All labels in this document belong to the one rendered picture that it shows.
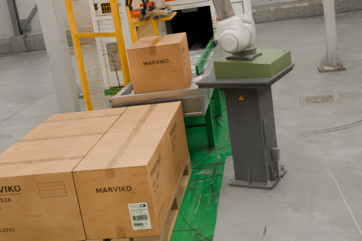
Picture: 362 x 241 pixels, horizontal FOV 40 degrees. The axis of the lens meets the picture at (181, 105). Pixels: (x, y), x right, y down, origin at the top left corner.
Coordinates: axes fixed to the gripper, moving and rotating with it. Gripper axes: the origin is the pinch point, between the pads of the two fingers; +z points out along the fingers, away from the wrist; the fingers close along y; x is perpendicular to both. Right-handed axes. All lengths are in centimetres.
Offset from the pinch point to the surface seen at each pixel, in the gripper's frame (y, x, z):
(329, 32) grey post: -160, -301, 75
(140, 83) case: 13, -24, 54
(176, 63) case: -16, -26, 43
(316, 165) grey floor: -108, -4, 122
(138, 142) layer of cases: -5, 72, 68
